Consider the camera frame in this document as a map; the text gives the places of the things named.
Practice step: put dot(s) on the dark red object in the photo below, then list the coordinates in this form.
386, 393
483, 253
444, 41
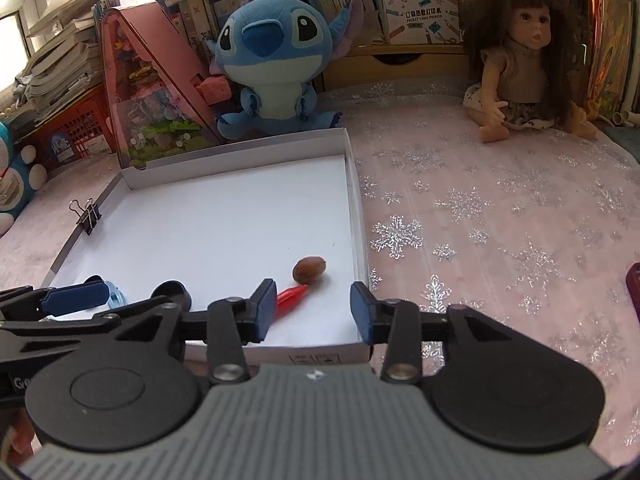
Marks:
634, 290

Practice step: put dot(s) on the small black binder clip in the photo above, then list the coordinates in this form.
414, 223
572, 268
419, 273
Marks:
90, 220

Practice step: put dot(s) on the brown walnut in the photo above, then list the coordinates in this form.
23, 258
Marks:
310, 270

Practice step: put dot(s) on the wooden drawer box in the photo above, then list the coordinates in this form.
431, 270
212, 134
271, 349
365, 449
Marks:
360, 70

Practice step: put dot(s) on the blue cat plush toy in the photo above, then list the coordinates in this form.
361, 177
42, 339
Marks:
15, 185

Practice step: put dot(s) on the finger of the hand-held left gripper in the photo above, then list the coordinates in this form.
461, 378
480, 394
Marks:
125, 322
75, 297

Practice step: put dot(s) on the red plastic crate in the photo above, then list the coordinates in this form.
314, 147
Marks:
75, 130

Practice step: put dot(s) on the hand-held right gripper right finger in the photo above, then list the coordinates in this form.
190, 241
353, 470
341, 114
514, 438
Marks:
362, 315

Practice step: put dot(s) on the long-haired doll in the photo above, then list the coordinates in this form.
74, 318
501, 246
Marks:
520, 70

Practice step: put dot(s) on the pink triangular diorama house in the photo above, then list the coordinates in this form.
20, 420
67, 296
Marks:
150, 100

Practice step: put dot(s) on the red capsule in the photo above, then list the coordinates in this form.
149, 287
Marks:
292, 299

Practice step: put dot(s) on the white plastic pipes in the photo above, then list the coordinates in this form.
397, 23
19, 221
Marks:
625, 119

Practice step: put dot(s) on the white cardboard box tray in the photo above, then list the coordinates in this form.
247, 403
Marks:
225, 220

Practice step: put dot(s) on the blue alien plush toy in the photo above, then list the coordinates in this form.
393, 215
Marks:
275, 60

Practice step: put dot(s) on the stack of lying books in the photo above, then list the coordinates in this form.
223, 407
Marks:
60, 70

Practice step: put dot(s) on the colourful upright books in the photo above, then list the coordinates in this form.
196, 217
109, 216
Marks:
610, 50

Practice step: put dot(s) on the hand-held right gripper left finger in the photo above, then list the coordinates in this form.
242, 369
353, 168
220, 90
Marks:
262, 310

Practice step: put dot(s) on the printed white carton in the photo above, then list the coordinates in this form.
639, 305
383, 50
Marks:
420, 15

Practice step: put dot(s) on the pink snowflake tablecloth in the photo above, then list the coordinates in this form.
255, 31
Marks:
500, 210

